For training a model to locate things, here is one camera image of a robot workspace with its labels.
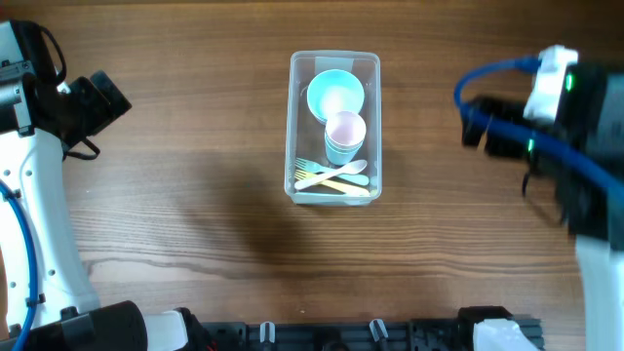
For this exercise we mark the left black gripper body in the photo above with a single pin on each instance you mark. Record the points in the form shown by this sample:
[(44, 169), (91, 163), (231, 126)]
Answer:
[(102, 103)]

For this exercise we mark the pink plastic cup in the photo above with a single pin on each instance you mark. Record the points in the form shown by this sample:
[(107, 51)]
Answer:
[(346, 128)]

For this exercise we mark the white plastic spoon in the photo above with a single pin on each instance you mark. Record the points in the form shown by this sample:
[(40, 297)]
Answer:
[(305, 183)]

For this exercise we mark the mint green plastic fork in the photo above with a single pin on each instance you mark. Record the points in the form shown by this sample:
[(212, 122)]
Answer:
[(350, 172)]

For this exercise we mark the blue plastic bowl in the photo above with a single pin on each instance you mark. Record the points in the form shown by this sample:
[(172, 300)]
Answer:
[(333, 91)]

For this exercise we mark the blue plastic cup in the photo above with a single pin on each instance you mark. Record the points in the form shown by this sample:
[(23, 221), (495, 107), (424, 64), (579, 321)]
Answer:
[(340, 157)]

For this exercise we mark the yellow plastic fork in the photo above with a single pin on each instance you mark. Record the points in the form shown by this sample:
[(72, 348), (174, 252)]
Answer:
[(347, 189)]

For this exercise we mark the green plastic cup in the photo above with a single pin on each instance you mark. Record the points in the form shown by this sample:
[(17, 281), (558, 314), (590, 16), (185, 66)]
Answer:
[(342, 148)]

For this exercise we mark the light blue plastic fork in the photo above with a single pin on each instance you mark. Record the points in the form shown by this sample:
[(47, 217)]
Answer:
[(314, 196)]

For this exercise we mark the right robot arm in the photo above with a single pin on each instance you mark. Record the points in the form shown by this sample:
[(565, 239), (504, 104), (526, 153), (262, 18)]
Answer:
[(570, 129)]

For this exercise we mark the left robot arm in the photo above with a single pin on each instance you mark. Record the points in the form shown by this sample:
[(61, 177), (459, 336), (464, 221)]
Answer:
[(52, 304)]

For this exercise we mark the clear plastic container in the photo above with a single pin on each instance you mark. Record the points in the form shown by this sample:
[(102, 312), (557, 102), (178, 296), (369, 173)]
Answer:
[(306, 135)]

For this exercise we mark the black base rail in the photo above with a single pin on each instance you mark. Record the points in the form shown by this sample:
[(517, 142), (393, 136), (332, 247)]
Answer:
[(413, 335)]

